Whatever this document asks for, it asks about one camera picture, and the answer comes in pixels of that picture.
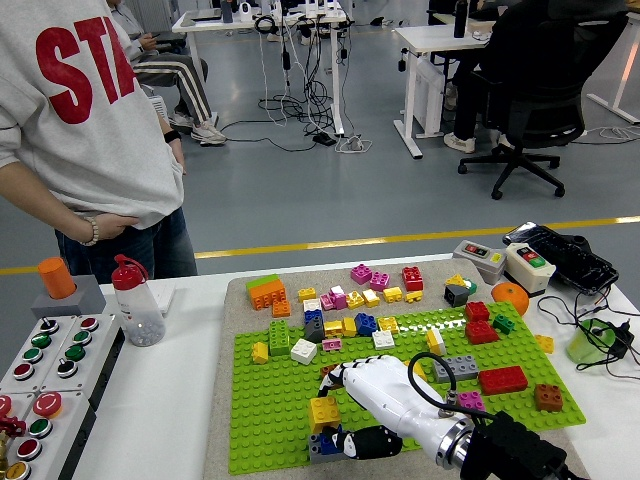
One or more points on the blue small brick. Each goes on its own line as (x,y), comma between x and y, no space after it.
(313,316)

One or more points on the green tall brick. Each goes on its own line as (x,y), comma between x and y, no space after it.
(279,339)

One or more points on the yellow square brick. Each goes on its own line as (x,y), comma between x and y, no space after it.
(324,412)

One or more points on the pink small brick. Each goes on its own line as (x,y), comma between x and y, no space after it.
(327,302)

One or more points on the blue square brick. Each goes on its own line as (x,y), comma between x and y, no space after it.
(330,442)
(366,324)

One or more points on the green and white brick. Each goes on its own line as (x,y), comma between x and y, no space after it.
(471,287)

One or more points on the dark bottle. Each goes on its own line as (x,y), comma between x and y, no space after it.
(227,12)

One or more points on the dark grey sloped brick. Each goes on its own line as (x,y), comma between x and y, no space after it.
(315,331)

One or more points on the black wristwatch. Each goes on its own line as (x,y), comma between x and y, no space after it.
(173,136)

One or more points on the grey long brick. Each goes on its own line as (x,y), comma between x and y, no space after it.
(455,369)

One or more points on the brown square brick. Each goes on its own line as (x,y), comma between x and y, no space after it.
(327,371)
(548,397)

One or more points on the yellow tiny brick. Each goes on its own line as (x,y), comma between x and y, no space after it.
(414,297)

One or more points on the white desk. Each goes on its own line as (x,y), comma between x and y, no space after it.
(435,37)
(225,26)
(627,65)

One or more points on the yellow and white brick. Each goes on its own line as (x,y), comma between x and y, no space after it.
(436,342)

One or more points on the black plug adapter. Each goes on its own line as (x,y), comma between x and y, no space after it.
(624,336)

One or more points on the black office chair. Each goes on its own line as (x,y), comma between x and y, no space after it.
(540,75)

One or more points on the red square brick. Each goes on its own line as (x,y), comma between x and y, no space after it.
(477,311)
(481,332)

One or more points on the person's right hand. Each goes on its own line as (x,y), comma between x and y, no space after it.
(112,225)

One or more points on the pink flat brick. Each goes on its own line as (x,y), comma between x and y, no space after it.
(332,344)

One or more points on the person's left hand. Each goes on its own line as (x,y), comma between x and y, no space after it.
(177,155)

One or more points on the orange fruit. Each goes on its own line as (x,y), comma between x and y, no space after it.
(509,297)

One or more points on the yellow sloped brick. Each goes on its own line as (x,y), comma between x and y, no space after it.
(455,281)

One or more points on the white button box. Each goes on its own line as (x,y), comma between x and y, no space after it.
(41,341)
(75,353)

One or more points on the orange small brick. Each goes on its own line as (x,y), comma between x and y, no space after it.
(281,309)

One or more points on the black handheld device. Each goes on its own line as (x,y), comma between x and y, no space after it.
(565,255)

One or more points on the magenta and white brick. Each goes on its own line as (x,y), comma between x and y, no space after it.
(339,299)

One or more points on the red long brick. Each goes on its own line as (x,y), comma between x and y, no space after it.
(502,381)

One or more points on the grey square block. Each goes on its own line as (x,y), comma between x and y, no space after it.
(87,300)

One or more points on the magenta square brick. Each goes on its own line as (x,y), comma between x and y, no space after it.
(361,274)
(380,281)
(472,401)

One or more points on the orange large brick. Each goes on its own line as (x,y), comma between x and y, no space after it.
(267,296)

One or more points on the red tall brick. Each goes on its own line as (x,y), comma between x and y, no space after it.
(413,279)

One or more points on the white small brick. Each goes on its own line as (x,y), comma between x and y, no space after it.
(311,304)

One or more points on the green plastic cup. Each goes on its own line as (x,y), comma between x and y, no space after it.
(580,350)

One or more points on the person's left forearm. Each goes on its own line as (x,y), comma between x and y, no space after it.
(162,120)

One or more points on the emergency stop button box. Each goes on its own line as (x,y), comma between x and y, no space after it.
(47,404)
(20,407)

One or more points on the person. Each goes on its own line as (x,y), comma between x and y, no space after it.
(190,85)
(90,150)
(467,110)

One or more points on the dark green brick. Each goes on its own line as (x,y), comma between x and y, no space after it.
(503,324)

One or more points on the person's right forearm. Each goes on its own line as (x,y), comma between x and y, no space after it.
(45,210)

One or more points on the brass fitting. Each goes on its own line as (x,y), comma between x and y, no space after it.
(4,452)

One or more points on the cream switch box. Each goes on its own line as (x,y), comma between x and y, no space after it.
(525,272)

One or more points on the green baseplate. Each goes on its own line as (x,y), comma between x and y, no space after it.
(280,415)

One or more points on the orange cylinder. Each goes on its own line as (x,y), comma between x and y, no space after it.
(56,277)

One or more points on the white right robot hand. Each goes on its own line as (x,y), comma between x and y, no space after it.
(385,390)

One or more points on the black power strip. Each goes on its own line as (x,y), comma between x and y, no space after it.
(325,139)

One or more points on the white square brick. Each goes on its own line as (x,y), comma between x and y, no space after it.
(303,351)
(383,340)

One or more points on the lime green flat brick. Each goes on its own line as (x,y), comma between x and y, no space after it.
(260,281)

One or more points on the grey switch box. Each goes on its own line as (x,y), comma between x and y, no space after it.
(477,260)

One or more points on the grey wide brick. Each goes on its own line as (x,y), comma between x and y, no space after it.
(317,452)

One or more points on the white flat panel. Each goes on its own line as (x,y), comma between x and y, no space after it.
(165,297)

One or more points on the clear bottle red cap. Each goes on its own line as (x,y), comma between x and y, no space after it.
(140,315)

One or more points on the dark grey cube brick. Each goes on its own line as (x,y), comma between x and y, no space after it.
(456,296)

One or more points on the black bottle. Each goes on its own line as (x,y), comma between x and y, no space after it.
(460,20)

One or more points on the yellow small brick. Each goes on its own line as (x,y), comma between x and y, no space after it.
(355,300)
(333,328)
(388,325)
(545,343)
(393,295)
(371,298)
(349,327)
(260,353)
(307,294)

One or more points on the white camera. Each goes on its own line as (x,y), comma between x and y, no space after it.
(245,12)

